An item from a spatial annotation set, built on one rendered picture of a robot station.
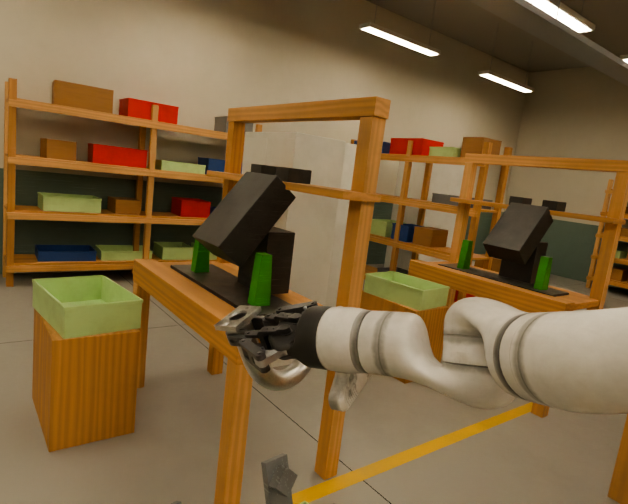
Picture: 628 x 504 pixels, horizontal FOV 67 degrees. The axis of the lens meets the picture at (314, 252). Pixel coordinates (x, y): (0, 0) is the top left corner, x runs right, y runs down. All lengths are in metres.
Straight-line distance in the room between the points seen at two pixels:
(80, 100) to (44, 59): 0.74
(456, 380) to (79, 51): 6.48
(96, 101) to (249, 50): 2.51
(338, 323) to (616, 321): 0.29
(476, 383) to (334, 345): 0.15
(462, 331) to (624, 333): 0.17
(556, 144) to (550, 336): 12.03
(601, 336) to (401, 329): 0.21
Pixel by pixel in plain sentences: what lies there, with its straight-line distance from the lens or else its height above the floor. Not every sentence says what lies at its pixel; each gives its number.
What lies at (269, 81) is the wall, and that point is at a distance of 7.70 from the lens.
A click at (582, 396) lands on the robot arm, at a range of 0.35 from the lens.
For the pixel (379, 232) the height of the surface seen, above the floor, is 0.89.
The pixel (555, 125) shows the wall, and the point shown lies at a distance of 12.47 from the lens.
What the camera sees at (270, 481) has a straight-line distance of 0.81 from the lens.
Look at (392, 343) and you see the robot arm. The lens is 0.49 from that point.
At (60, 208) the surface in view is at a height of 0.88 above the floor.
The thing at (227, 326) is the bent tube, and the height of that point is 1.39.
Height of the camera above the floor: 1.60
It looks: 9 degrees down
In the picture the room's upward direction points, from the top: 7 degrees clockwise
